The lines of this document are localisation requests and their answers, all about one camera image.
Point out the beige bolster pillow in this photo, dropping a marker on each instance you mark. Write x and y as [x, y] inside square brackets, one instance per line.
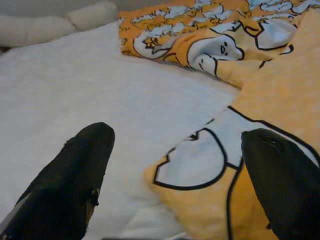
[37, 27]

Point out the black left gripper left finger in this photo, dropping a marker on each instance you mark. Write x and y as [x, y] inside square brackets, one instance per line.
[62, 187]

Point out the yellow cartoon print blanket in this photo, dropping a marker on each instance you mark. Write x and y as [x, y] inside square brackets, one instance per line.
[275, 87]

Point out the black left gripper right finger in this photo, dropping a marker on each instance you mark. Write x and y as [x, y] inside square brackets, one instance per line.
[282, 187]

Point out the white quilted mattress pad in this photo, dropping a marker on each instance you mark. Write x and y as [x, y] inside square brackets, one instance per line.
[75, 87]

